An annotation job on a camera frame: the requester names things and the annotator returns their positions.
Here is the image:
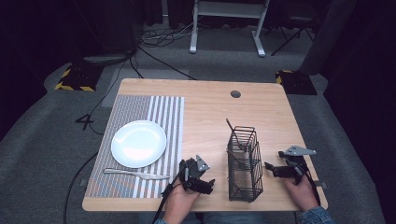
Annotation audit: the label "black wire cutlery basket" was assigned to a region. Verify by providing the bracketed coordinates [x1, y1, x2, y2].
[226, 125, 264, 203]

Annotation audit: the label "grey flat stand base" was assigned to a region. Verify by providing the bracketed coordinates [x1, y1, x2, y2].
[81, 52, 135, 65]

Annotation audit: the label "dark-handled utensil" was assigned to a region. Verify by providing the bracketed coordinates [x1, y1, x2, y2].
[225, 118, 248, 153]

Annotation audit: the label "person's jeans legs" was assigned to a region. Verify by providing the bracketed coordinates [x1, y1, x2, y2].
[192, 211, 298, 224]

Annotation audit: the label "person's right hand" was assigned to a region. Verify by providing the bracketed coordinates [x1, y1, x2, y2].
[282, 175, 320, 213]

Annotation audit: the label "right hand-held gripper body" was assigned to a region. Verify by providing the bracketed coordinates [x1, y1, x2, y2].
[277, 145, 318, 185]

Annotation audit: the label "black yellow striped base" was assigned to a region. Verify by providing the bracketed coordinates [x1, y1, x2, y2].
[54, 63, 105, 92]
[275, 69, 318, 96]

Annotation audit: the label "white metal desk frame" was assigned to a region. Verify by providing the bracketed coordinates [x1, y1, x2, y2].
[189, 0, 271, 58]

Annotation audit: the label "black folding stand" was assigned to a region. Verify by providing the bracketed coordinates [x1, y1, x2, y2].
[270, 12, 316, 57]

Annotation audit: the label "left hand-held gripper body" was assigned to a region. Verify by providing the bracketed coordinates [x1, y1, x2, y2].
[178, 154, 211, 191]

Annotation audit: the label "person's left hand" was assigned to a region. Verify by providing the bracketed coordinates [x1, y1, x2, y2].
[163, 183, 201, 224]

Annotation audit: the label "grey striped woven placemat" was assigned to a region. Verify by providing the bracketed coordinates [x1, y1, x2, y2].
[84, 94, 185, 200]

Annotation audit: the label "white round plate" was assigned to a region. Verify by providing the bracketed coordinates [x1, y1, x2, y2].
[110, 119, 168, 169]

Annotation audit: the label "long black floor cable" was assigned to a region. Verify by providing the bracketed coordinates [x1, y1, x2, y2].
[63, 57, 129, 224]

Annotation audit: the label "tangled floor cable bundle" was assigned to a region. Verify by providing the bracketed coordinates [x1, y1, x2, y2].
[138, 15, 200, 49]

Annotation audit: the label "grey curtain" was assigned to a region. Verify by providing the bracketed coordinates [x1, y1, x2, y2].
[299, 0, 359, 76]

